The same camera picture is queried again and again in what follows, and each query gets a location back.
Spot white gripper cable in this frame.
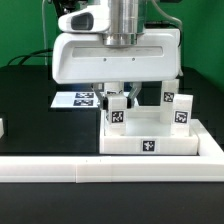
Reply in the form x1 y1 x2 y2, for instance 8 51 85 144
146 0 185 76

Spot white block at left edge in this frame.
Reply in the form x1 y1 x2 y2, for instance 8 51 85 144
0 118 4 139

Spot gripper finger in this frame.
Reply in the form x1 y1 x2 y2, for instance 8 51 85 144
91 83 108 110
127 82 142 109

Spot white marker plate with tags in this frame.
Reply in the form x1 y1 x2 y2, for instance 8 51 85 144
51 91 98 108

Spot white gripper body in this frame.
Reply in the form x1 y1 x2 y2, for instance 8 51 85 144
52 29 180 84

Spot white L-shaped obstacle fence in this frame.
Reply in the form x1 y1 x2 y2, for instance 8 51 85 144
0 119 224 183

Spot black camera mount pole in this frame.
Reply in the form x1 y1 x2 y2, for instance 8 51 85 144
47 0 80 17

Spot white square table top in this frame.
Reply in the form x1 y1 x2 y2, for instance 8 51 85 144
99 106 198 155

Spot black cable bundle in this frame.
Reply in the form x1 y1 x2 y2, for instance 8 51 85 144
6 48 54 67

